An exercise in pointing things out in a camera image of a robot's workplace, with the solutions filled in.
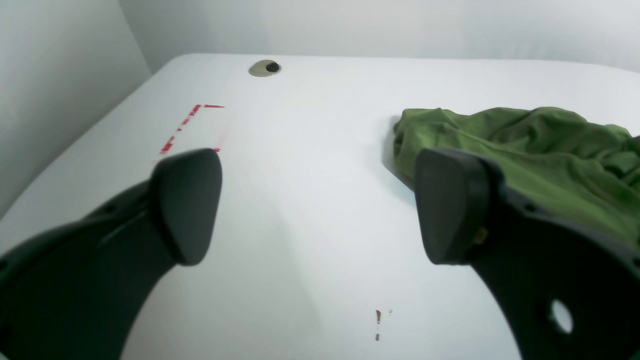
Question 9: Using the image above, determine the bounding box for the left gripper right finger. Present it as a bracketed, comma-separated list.
[414, 148, 640, 360]

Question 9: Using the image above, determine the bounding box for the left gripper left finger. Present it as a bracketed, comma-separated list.
[0, 148, 223, 360]

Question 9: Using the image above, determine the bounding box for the olive green T-shirt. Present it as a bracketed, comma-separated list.
[392, 107, 640, 249]

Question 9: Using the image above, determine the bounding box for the red tape rectangle marking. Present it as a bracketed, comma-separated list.
[151, 104, 233, 165]

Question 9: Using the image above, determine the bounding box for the right table cable grommet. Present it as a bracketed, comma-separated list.
[248, 59, 282, 78]

